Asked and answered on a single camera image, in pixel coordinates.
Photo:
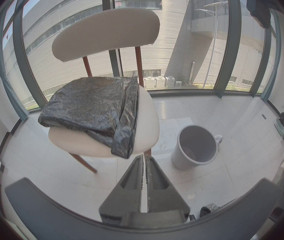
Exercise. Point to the white trash bin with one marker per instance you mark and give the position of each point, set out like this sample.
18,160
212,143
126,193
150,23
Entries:
182,159

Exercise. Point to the pale green plastic box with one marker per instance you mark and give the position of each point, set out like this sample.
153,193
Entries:
280,127

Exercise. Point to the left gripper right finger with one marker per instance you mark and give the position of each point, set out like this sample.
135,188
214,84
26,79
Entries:
160,191

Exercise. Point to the blue-green curtain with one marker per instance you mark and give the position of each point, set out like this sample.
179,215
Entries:
271,79
17,104

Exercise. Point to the white cushioned wooden chair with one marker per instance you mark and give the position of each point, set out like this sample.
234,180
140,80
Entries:
107,31

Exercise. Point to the black plastic bag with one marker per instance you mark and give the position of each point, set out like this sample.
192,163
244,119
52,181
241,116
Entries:
87,104

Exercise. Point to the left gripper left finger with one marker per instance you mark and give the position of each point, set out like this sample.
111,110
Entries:
129,191

